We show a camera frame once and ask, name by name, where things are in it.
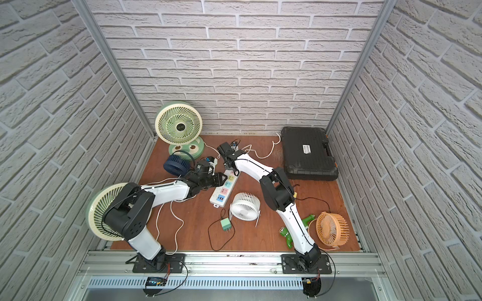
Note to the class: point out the green fan at back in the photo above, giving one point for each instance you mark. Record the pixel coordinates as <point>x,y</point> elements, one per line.
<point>179,125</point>

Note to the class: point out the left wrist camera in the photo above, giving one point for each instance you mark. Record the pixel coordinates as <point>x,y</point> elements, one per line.
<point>212,161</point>

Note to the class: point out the green fan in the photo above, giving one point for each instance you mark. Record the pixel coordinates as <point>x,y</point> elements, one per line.
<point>179,125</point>
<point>96,209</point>

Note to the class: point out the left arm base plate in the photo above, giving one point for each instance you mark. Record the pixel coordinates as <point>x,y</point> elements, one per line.
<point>160,264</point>

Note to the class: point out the small navy blue fan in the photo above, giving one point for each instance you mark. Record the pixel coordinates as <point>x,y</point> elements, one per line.
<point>178,165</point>

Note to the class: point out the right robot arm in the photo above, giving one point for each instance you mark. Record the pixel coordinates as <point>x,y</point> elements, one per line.
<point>279,196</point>

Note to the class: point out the green fan front left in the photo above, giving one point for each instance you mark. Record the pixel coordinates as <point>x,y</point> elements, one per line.
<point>96,209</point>

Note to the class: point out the white power strip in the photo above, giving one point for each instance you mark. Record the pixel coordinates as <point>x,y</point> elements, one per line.
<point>220,196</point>

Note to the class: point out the small white desk fan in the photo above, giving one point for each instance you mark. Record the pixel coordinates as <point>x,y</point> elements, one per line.
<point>246,207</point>

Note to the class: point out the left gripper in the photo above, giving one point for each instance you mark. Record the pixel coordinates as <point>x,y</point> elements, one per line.
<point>214,179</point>

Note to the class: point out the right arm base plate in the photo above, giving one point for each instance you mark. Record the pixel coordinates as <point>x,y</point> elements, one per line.
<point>293,264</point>

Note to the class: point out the green usb charger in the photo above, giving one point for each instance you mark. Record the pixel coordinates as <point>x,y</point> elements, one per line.
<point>226,224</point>

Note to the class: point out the black tool case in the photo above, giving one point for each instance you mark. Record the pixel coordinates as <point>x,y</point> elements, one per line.
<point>307,154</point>

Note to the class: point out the orange small fan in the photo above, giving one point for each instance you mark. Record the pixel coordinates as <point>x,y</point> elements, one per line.
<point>332,229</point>

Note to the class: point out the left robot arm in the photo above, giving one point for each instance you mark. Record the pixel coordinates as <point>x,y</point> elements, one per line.
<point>122,211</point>

